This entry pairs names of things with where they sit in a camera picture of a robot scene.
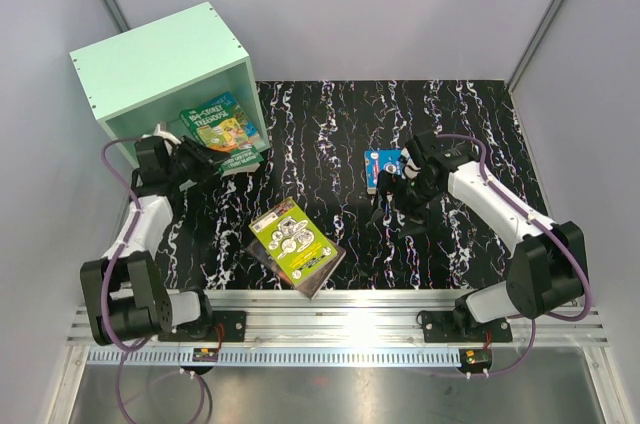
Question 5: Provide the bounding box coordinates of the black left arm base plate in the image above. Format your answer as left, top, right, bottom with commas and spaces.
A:
157, 310, 247, 343

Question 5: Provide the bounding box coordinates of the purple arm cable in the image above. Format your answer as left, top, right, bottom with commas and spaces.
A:
414, 133, 596, 379
99, 135, 209, 422

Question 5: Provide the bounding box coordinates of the right small circuit board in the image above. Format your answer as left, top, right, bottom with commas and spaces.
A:
461, 348, 493, 366

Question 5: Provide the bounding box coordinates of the dark tale two cities book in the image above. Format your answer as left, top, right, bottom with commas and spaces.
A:
245, 239, 346, 299

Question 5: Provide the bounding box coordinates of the green 104-storey treehouse book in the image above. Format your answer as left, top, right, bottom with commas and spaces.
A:
180, 104, 262, 176

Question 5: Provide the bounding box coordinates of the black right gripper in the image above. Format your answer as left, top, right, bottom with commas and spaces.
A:
366, 170, 442, 239

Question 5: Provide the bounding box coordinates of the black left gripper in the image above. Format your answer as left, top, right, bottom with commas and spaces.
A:
166, 135, 230, 185

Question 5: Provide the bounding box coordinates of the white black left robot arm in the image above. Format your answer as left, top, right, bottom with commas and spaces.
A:
80, 130, 230, 352

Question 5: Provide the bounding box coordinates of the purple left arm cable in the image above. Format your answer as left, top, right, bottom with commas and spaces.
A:
99, 135, 209, 422

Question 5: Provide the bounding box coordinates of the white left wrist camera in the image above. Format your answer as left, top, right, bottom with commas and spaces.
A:
152, 122, 181, 145

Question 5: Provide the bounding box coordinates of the black marbled table mat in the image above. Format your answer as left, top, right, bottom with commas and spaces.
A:
156, 80, 545, 290

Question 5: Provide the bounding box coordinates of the white slotted cable duct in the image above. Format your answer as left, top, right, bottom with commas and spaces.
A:
87, 347, 464, 368

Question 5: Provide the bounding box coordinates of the mint green open cabinet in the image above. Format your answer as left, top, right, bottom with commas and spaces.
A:
70, 2, 267, 164

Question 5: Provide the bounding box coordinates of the lime green paperback book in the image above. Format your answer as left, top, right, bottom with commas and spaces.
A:
249, 198, 338, 285

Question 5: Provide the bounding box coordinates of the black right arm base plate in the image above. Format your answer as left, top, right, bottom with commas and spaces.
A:
416, 310, 513, 344

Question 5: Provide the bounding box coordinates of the aluminium mounting rail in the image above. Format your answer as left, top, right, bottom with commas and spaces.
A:
65, 289, 608, 348

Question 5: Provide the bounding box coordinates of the small circuit board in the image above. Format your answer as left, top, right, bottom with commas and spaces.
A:
193, 348, 219, 362
461, 348, 493, 366

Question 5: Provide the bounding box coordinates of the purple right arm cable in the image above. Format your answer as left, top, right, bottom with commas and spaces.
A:
414, 133, 596, 379

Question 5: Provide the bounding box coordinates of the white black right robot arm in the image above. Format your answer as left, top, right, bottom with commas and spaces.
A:
371, 131, 592, 341

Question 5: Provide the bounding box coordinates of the blue 26-storey treehouse book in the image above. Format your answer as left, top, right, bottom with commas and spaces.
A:
220, 92, 264, 148

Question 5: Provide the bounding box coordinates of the left small circuit board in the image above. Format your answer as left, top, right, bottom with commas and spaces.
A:
193, 348, 219, 362

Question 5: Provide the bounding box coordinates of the blue cartoon cover book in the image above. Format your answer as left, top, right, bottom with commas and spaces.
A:
364, 149, 406, 195

